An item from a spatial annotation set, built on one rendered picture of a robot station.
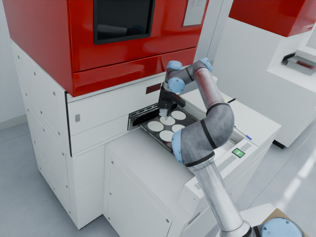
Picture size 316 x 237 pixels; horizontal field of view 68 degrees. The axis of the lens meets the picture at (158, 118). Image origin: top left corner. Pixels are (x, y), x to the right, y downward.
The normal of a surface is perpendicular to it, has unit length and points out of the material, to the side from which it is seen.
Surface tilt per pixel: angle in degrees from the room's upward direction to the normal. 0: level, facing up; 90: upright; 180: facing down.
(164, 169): 0
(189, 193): 90
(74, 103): 90
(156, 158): 0
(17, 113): 90
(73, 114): 90
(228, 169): 0
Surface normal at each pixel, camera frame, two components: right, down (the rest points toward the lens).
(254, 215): 0.15, -0.79
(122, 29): 0.68, 0.52
